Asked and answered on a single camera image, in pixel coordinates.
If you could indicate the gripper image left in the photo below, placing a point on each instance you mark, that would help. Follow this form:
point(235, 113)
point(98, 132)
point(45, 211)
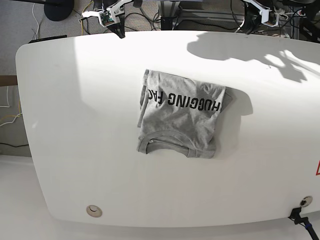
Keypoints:
point(119, 27)

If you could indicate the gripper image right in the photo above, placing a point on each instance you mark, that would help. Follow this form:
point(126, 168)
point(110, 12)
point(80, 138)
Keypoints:
point(253, 10)

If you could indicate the grey T-shirt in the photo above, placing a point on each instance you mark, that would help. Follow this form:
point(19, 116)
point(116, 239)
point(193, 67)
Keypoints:
point(179, 114)

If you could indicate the black round stand base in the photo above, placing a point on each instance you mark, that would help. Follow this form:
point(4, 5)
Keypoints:
point(58, 10)

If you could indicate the red warning triangle sticker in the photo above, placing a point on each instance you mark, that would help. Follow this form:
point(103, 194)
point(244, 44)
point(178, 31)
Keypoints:
point(318, 169)

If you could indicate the round beige table grommet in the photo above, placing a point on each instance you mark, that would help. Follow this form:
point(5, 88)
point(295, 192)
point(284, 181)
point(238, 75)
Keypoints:
point(94, 211)

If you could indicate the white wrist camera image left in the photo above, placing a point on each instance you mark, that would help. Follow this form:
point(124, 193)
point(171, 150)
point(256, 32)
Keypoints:
point(107, 18)

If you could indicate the round grommet with cable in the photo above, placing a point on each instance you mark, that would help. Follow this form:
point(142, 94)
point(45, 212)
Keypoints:
point(306, 201)

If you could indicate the black clamp with cable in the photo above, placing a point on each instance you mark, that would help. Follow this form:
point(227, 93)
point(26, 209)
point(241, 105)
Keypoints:
point(303, 221)

